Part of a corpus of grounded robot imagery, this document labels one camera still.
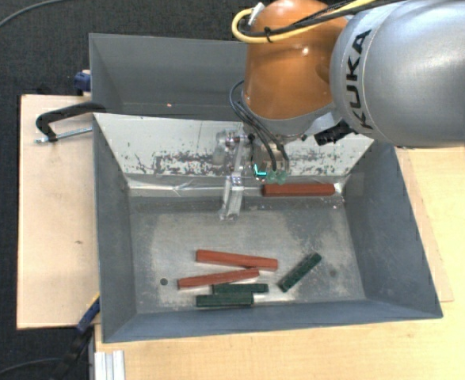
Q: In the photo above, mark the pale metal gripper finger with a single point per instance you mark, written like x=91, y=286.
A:
x=226, y=145
x=233, y=198

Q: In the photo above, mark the grey metal bin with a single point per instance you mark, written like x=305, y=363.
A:
x=236, y=236

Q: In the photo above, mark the red-brown flat block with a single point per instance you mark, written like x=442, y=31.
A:
x=236, y=259
x=297, y=190
x=216, y=278

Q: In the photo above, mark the dark green flat block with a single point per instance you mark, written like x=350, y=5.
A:
x=242, y=288
x=224, y=300
x=300, y=272

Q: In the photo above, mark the pale wood board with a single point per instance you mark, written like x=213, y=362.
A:
x=58, y=220

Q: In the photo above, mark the black cylinder on white bracket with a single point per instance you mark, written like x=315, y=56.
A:
x=333, y=132

